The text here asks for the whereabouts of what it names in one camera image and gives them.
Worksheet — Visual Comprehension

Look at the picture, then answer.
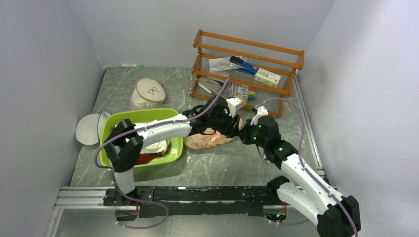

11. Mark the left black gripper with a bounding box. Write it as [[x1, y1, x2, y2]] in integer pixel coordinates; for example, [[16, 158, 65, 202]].
[[209, 108, 242, 139]]

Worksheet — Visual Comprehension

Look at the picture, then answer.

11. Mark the floral mesh laundry bag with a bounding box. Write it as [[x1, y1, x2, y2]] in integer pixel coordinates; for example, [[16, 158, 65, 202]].
[[184, 115, 244, 150]]

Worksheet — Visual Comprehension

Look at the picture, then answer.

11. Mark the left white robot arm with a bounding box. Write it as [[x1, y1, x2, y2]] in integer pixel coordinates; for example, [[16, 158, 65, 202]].
[[101, 96, 243, 205]]

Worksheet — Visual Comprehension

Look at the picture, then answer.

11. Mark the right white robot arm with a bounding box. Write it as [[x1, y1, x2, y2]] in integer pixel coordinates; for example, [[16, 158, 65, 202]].
[[239, 116, 361, 237]]

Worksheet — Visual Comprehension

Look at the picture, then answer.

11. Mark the grey black stapler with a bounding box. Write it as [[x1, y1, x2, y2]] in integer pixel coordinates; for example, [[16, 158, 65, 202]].
[[197, 77, 224, 94]]

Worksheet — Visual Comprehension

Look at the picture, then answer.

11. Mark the coloured marker pack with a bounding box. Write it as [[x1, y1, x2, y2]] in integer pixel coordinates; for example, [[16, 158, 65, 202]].
[[229, 83, 256, 105]]

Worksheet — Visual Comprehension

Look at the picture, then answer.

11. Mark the white plastic packet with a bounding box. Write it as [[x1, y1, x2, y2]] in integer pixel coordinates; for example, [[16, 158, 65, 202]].
[[209, 57, 241, 72]]

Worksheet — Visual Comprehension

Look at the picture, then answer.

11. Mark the white staples box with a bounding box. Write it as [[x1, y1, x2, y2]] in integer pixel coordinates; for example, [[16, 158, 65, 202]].
[[254, 68, 281, 87]]

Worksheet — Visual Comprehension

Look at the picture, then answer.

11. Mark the blue stapler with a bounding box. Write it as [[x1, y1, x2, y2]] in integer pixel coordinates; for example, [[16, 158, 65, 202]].
[[229, 56, 259, 76]]

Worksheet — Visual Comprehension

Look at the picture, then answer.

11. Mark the orange wooden shelf rack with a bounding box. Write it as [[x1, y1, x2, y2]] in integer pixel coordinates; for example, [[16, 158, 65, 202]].
[[190, 30, 305, 110]]

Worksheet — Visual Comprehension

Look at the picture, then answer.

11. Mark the white garment in basin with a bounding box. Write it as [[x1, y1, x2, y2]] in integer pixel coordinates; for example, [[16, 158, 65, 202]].
[[140, 140, 168, 154]]

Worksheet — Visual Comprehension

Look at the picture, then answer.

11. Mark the dark red garment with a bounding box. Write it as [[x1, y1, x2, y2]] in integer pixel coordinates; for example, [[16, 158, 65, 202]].
[[136, 142, 171, 165]]

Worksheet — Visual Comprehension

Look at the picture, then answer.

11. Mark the green plastic basin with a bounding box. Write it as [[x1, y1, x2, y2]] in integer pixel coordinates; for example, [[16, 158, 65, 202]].
[[99, 108, 184, 169]]

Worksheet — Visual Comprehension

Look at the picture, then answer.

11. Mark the white green marker pen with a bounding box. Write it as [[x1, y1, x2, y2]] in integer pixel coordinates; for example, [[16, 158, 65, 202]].
[[121, 64, 142, 67]]

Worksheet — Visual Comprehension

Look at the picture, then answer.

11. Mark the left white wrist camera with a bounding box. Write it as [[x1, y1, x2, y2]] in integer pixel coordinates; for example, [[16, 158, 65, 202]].
[[226, 97, 244, 117]]

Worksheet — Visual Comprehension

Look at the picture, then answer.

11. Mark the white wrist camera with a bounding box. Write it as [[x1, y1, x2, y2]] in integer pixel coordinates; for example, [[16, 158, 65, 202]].
[[226, 97, 244, 117], [251, 106, 269, 125]]

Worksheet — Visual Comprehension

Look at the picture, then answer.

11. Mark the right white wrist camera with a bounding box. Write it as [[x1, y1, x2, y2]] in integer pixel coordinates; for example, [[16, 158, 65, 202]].
[[251, 106, 269, 125]]

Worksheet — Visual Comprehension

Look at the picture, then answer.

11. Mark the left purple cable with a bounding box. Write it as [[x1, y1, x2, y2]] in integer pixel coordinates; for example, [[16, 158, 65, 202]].
[[93, 78, 232, 230]]

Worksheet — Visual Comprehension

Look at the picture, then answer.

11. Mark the purple cable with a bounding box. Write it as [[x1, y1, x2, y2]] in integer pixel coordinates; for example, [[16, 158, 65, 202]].
[[93, 78, 232, 230], [253, 97, 359, 237]]

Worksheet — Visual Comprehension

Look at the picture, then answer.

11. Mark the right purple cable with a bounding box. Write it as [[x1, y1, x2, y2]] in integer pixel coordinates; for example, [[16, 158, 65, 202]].
[[253, 97, 359, 237]]

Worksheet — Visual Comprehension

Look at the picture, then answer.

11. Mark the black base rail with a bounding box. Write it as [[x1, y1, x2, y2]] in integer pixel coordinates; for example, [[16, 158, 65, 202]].
[[103, 186, 286, 220]]

